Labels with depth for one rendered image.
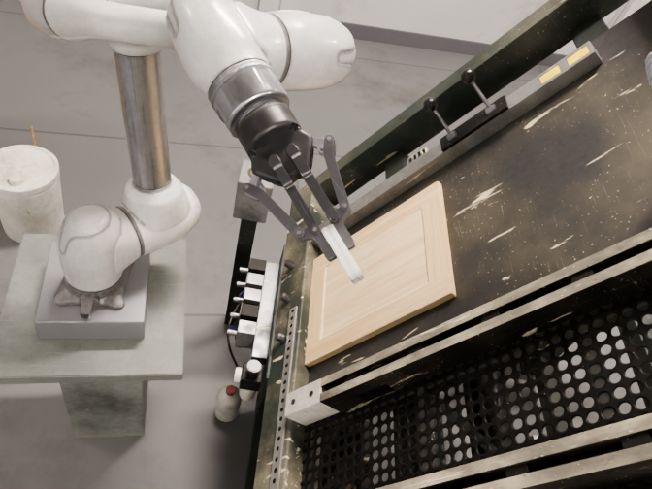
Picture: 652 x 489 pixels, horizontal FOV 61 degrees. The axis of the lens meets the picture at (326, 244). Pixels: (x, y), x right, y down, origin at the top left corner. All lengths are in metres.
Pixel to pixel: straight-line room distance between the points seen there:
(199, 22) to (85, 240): 0.85
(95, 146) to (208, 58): 2.71
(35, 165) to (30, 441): 1.16
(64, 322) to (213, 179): 1.76
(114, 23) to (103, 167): 2.29
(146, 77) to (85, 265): 0.50
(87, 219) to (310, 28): 0.87
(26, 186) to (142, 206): 1.21
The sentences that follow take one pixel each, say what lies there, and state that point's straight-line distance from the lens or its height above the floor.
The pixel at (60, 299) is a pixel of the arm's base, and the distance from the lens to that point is 1.68.
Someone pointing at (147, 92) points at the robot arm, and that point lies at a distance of 1.38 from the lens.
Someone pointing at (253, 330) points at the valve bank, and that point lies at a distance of 1.72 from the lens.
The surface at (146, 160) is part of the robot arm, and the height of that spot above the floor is 1.23.
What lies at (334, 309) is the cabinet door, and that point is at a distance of 1.55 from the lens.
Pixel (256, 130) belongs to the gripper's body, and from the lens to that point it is 0.67.
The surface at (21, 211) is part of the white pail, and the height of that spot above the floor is 0.24.
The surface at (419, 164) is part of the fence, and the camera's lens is 1.58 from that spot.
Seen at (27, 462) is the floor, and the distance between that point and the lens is 2.41.
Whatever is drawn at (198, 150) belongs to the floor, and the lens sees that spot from 3.40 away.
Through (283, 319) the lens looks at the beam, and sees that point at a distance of 1.66.
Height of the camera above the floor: 2.22
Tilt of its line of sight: 47 degrees down
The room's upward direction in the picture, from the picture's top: 19 degrees clockwise
